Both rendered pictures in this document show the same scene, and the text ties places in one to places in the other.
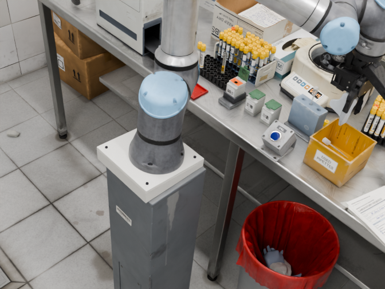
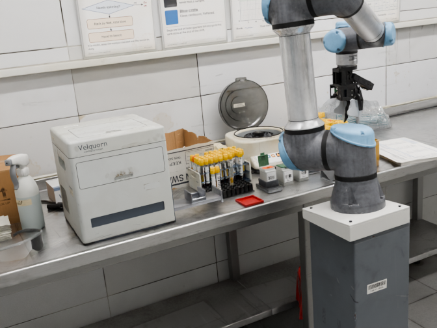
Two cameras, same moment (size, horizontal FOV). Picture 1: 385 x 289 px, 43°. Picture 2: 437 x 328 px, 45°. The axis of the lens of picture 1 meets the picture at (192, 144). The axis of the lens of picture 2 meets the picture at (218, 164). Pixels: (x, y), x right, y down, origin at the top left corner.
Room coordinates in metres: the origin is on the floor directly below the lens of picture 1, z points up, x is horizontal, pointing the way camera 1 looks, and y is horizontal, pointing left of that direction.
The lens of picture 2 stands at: (0.74, 1.54, 1.48)
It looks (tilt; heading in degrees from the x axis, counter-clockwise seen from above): 16 degrees down; 293
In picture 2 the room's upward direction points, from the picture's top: 5 degrees counter-clockwise
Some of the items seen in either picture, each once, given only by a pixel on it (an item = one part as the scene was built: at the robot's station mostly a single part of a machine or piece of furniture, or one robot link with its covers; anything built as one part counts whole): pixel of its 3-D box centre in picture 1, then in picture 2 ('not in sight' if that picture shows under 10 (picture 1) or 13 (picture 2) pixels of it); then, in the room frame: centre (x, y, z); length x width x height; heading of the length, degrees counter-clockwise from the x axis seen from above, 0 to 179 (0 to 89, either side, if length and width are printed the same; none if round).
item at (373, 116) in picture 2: not in sight; (369, 112); (1.02, -1.05, 0.94); 0.20 x 0.17 x 0.14; 23
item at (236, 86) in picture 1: (235, 89); (268, 176); (1.26, -0.12, 0.92); 0.05 x 0.04 x 0.06; 136
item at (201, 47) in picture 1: (217, 61); (224, 177); (1.39, -0.06, 0.93); 0.17 x 0.09 x 0.11; 48
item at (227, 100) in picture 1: (234, 96); (268, 183); (1.26, -0.12, 0.89); 0.09 x 0.05 x 0.04; 136
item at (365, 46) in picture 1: (370, 42); (347, 60); (1.02, -0.39, 1.27); 0.08 x 0.08 x 0.05
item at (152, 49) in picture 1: (164, 49); (188, 198); (1.44, 0.13, 0.92); 0.21 x 0.07 x 0.05; 48
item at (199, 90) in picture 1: (193, 90); (249, 200); (1.28, 0.01, 0.88); 0.07 x 0.07 x 0.01; 48
